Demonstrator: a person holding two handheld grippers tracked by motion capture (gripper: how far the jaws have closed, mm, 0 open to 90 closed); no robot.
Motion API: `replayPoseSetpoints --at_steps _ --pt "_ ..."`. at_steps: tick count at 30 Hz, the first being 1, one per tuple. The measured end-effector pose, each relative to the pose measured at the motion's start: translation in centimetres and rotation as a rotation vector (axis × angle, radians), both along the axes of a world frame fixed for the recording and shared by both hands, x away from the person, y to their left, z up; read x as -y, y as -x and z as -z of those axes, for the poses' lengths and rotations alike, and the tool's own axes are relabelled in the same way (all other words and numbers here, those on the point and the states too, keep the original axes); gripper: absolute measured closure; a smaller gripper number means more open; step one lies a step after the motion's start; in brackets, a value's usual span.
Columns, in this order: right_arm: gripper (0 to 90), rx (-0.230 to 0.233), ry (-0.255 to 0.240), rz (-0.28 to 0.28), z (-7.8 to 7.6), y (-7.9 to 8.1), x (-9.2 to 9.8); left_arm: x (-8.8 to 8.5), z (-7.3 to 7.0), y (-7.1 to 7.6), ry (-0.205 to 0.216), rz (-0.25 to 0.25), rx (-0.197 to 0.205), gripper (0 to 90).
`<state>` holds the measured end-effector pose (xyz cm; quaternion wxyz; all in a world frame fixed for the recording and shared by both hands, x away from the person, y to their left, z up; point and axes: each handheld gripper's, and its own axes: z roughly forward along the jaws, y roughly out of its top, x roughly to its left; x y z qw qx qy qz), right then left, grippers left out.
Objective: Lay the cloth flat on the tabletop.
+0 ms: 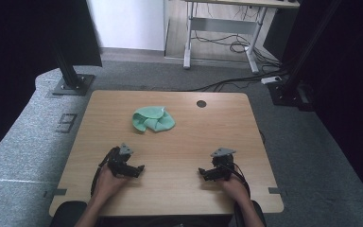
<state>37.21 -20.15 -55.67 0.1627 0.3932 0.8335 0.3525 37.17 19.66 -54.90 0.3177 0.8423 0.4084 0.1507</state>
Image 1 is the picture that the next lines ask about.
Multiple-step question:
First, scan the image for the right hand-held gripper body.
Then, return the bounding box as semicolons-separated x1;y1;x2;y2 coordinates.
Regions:
210;147;237;182

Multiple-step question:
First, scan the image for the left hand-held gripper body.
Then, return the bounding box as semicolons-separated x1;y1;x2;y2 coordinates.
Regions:
107;143;137;178

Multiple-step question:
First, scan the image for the person's left hand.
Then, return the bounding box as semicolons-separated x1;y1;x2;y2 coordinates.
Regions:
92;164;130;201

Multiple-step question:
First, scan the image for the person's right hand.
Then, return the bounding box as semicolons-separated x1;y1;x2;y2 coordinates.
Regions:
216;174;251;205

